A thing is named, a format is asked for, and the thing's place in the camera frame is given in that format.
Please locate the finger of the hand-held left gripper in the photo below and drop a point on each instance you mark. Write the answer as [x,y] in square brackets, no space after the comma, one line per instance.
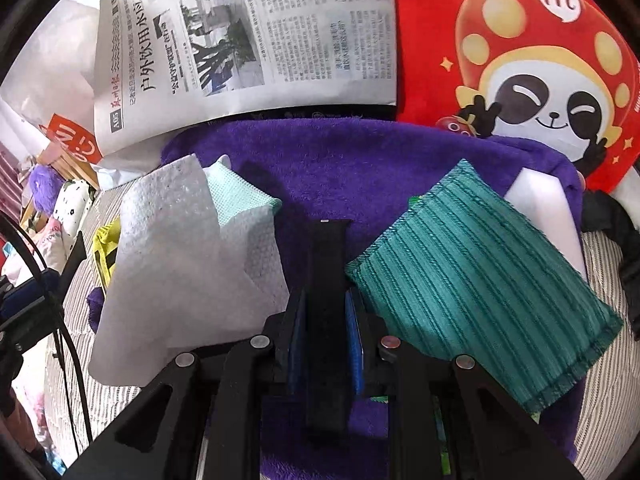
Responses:
[30,325]
[22,287]

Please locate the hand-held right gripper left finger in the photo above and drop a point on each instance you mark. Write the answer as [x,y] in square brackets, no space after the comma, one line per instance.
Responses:
[299,340]

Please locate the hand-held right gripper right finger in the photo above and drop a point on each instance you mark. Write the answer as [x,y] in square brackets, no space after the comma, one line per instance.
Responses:
[354,340]

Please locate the pink patterned cloth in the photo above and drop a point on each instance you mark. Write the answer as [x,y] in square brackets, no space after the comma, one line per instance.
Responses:
[32,380]

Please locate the white plush toy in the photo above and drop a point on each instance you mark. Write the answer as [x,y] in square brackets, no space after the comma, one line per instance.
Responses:
[65,205]

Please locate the purple plush toy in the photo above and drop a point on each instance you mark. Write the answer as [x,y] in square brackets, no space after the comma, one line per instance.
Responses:
[45,185]

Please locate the wooden headboard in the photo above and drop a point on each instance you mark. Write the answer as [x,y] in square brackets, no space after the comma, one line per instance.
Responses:
[75,170]

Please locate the teal ribbed cloth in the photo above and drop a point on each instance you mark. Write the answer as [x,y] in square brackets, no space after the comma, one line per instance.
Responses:
[475,285]

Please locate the white paper towel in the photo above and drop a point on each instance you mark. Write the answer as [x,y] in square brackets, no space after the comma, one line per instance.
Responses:
[175,270]

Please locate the light green cloth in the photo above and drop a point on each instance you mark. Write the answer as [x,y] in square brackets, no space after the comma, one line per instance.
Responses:
[235,195]

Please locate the purple plush towel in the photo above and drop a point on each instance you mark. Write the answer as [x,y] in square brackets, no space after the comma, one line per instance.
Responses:
[360,170]

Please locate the white plastic shopping bag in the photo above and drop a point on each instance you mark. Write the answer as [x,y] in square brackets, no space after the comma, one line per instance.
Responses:
[60,60]

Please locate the white sponge block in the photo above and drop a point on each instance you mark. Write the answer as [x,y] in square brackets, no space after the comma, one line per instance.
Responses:
[545,195]

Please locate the striped mattress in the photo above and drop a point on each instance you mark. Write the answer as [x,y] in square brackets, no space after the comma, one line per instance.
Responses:
[605,410]

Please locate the grey waist bag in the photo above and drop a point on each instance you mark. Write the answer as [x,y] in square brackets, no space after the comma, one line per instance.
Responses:
[610,220]

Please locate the red paper bag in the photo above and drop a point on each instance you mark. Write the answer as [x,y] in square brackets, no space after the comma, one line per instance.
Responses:
[430,60]

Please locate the folded newspaper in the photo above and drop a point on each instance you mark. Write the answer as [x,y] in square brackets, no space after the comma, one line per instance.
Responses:
[275,35]

